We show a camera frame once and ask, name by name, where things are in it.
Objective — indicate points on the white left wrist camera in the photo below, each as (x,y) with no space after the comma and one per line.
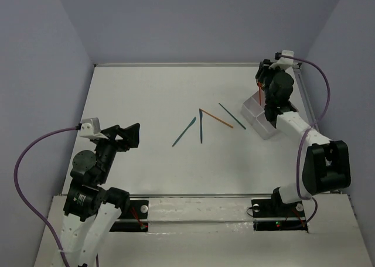
(90,129)

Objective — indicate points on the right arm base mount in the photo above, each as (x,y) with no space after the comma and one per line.
(268,217)

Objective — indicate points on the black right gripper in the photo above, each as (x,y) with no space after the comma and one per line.
(263,69)

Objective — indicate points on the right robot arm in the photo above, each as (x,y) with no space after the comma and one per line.
(322,164)

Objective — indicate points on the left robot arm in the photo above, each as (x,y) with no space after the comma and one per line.
(90,210)

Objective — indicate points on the aluminium table rail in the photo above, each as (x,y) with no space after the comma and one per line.
(231,195)

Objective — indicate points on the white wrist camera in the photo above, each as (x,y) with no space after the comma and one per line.
(283,60)
(90,129)

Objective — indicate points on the white divided utensil container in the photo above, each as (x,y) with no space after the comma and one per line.
(255,116)

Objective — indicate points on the teal chopstick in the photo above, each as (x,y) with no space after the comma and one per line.
(223,107)

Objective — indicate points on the orange yellow chopstick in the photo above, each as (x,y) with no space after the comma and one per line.
(216,118)

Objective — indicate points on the dark blue plastic knife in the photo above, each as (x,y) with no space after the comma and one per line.
(201,125)

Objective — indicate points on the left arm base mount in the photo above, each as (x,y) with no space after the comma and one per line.
(135,219)

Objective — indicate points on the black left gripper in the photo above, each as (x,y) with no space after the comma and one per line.
(113,139)

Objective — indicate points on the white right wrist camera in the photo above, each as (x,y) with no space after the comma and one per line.
(283,60)

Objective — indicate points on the teal plastic knife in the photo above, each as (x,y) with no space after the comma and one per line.
(184,131)

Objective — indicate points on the red orange chopstick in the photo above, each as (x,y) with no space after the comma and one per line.
(260,93)

